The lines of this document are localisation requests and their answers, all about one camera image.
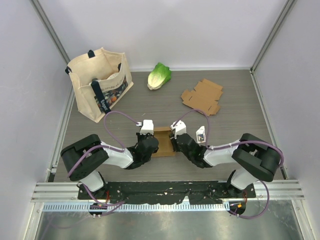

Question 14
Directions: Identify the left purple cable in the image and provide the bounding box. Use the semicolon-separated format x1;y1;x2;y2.
67;110;143;217

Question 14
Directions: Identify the white item inside bag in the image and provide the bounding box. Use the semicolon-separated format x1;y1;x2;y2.
107;72;120;80

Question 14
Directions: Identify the white slotted cable duct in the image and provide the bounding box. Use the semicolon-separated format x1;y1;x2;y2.
42;202;230;213

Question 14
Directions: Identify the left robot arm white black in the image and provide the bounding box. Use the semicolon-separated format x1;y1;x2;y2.
60;133;159;200

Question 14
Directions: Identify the green lettuce head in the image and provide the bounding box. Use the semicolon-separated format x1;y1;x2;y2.
147;62;172;90

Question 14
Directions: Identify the brown cardboard box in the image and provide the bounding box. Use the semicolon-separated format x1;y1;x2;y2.
152;126;176;158

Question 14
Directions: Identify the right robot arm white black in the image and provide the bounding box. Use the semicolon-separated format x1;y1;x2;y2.
169;133;284;198

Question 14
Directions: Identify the small white carton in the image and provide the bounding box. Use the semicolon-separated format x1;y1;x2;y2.
195;125;206;144

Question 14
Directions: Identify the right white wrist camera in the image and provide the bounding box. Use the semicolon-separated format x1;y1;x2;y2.
170;120;187;139

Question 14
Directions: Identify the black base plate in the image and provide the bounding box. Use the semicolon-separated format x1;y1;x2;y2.
92;181;256;205

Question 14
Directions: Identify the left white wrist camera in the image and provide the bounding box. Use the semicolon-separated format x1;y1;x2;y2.
136;119;154;135

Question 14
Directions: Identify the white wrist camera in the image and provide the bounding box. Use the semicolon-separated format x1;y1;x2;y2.
136;119;154;135
170;120;187;139

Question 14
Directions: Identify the beige canvas tote bag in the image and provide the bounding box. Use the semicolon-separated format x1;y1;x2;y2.
65;48;134;123

